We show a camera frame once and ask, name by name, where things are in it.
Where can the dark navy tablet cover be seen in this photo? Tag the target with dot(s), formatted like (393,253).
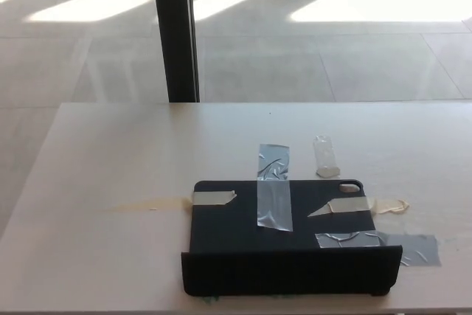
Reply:
(228,245)

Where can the beige masking tape strip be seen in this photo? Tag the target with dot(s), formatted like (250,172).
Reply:
(354,205)
(210,198)

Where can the clear crumpled tape piece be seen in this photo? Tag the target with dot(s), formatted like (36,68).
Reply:
(325,158)

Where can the long grey duct tape strip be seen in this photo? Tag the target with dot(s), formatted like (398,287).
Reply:
(274,186)

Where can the black window frame post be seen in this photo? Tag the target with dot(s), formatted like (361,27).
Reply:
(175,31)

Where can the wide grey duct tape strip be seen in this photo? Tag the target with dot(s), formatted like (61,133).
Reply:
(416,248)

